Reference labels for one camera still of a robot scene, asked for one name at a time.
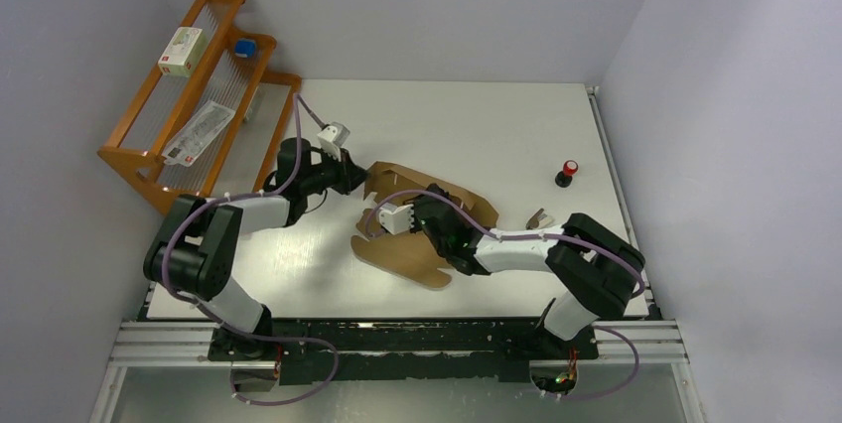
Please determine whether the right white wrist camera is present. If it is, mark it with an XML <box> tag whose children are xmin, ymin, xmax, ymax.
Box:
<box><xmin>376</xmin><ymin>203</ymin><xmax>415</xmax><ymax>235</ymax></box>

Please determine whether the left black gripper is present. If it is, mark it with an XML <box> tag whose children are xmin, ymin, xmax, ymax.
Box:
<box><xmin>301</xmin><ymin>145</ymin><xmax>372</xmax><ymax>196</ymax></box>

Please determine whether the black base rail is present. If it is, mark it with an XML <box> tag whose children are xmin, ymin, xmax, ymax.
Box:
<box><xmin>208</xmin><ymin>317</ymin><xmax>598</xmax><ymax>385</ymax></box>

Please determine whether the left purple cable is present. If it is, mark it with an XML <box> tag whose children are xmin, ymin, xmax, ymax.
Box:
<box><xmin>161</xmin><ymin>93</ymin><xmax>331</xmax><ymax>349</ymax></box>

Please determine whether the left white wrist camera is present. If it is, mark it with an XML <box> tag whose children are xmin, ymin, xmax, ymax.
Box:
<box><xmin>317</xmin><ymin>122</ymin><xmax>350</xmax><ymax>162</ymax></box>

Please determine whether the small grey clip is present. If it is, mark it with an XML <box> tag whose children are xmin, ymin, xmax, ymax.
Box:
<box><xmin>525</xmin><ymin>208</ymin><xmax>555</xmax><ymax>230</ymax></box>

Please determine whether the orange wooden rack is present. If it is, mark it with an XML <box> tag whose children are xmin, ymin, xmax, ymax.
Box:
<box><xmin>97</xmin><ymin>0</ymin><xmax>302</xmax><ymax>214</ymax></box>

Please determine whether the brown cardboard box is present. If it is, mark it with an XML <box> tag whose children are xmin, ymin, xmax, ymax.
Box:
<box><xmin>351</xmin><ymin>161</ymin><xmax>498</xmax><ymax>289</ymax></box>

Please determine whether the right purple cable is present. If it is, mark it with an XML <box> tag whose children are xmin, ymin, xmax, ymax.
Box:
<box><xmin>363</xmin><ymin>190</ymin><xmax>647</xmax><ymax>403</ymax></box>

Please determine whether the white green carton box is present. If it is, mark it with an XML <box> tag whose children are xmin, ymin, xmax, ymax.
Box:
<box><xmin>157</xmin><ymin>27</ymin><xmax>208</xmax><ymax>77</ymax></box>

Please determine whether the clear plastic bag package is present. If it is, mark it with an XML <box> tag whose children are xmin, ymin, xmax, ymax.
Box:
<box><xmin>163</xmin><ymin>100</ymin><xmax>235</xmax><ymax>167</ymax></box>

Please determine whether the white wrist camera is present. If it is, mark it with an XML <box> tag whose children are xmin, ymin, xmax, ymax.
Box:
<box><xmin>376</xmin><ymin>203</ymin><xmax>415</xmax><ymax>235</ymax></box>
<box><xmin>317</xmin><ymin>122</ymin><xmax>350</xmax><ymax>162</ymax></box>

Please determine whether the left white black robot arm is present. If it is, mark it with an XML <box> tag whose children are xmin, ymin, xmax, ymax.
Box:
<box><xmin>143</xmin><ymin>138</ymin><xmax>368</xmax><ymax>359</ymax></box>

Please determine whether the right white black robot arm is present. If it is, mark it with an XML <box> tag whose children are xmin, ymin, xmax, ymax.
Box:
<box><xmin>411</xmin><ymin>186</ymin><xmax>645</xmax><ymax>357</ymax></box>

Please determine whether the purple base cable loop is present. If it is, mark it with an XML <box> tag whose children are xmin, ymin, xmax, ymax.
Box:
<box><xmin>229</xmin><ymin>340</ymin><xmax>342</xmax><ymax>407</ymax></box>

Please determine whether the blue round object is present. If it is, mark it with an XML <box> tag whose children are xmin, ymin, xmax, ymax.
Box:
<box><xmin>234</xmin><ymin>38</ymin><xmax>258</xmax><ymax>59</ymax></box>

